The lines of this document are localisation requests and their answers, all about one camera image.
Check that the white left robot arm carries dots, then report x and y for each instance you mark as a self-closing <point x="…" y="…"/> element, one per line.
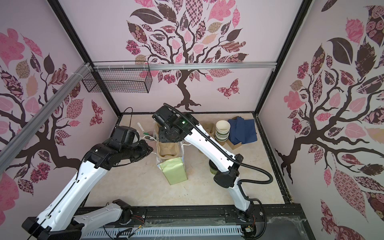
<point x="59" y="220"/>

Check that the black wire basket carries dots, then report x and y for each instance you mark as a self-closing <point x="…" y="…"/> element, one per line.
<point x="119" y="77"/>

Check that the stack of paper cups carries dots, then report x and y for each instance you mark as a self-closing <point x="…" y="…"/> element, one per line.
<point x="222" y="131"/>

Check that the brown cardboard napkin box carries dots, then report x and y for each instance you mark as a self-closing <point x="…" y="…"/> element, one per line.
<point x="228" y="141"/>

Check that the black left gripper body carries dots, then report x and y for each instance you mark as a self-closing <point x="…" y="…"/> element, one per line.
<point x="134" y="152"/>

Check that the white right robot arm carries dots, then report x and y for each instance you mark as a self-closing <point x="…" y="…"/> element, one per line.
<point x="228" y="171"/>

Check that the blue paper napkins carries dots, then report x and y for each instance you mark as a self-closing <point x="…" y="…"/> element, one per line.
<point x="243" y="131"/>

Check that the green paper coffee cup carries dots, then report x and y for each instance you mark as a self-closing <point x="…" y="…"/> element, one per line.
<point x="213" y="168"/>

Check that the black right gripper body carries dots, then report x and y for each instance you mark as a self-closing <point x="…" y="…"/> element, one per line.
<point x="165" y="136"/>

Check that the green white paper bag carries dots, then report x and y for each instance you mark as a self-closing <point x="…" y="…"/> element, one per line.
<point x="174" y="170"/>

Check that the stack of pulp cup carriers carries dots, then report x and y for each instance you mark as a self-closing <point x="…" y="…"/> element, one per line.
<point x="209" y="127"/>

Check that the wrapped straws bundle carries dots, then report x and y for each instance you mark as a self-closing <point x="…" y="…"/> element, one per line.
<point x="145" y="134"/>

